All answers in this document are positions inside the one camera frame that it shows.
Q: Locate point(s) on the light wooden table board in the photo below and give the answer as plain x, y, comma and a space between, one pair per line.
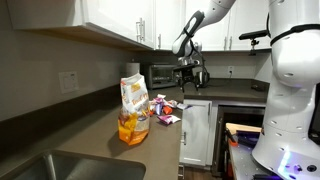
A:
243, 127

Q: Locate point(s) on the large orange white snack bag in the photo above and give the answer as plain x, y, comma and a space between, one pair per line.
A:
135, 110

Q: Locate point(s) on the orange and black clamp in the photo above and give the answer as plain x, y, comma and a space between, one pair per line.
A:
232, 138

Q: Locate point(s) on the white wall switch plate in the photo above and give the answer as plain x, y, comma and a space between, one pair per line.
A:
69, 82

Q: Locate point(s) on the white wall power outlet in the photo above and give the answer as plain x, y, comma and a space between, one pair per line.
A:
230, 70

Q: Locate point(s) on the steel electric kettle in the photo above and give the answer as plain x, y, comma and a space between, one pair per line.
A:
204, 78

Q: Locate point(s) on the blue and white sachet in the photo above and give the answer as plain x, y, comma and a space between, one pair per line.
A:
184, 106

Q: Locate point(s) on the wide white upper cabinet door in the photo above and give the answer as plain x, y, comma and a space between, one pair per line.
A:
113, 16

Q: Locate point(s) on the narrow white upper cabinet door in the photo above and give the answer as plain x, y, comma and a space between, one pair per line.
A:
170, 20

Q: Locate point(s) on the stainless steel sink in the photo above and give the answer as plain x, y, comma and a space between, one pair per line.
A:
83, 166

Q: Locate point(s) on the white paper towel roll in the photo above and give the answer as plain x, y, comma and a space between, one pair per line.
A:
132, 70

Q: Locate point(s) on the black camera on stand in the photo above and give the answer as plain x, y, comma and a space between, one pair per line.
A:
253, 34

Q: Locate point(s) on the black built-in appliance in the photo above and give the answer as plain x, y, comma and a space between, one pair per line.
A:
240, 116

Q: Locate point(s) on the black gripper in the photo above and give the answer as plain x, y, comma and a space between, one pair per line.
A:
186, 71

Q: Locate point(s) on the white lower cabinet door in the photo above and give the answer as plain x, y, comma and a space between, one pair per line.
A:
196, 133

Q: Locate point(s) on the metal robot mounting table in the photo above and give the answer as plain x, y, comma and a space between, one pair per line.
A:
243, 163

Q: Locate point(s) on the orange sachet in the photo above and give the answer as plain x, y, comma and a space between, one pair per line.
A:
167, 110

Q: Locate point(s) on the purple sachet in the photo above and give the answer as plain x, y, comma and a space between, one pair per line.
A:
158, 107

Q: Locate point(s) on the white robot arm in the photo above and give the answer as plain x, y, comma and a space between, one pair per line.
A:
293, 66

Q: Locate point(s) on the silver toaster oven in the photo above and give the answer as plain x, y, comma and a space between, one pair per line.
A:
161, 76

